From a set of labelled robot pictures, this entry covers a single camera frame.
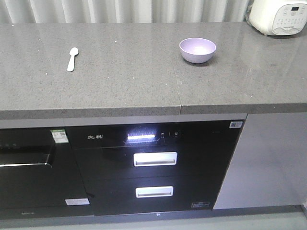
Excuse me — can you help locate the purple plastic bowl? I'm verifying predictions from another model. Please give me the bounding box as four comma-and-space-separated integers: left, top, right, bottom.
179, 38, 216, 64

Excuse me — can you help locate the pale green plastic spoon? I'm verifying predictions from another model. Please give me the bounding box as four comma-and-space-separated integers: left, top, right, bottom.
67, 47, 79, 72

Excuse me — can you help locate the black drawer sterilizer cabinet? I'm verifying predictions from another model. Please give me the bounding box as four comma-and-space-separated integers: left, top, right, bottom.
66, 120, 244, 216

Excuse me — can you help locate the grey cabinet door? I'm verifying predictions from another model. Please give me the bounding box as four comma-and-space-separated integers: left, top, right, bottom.
214, 113, 307, 209

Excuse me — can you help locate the white blender appliance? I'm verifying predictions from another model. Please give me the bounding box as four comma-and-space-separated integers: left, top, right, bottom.
245, 0, 307, 36

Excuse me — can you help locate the white pleated curtain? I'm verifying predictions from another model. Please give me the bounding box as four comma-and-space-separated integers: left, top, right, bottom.
0, 0, 249, 24

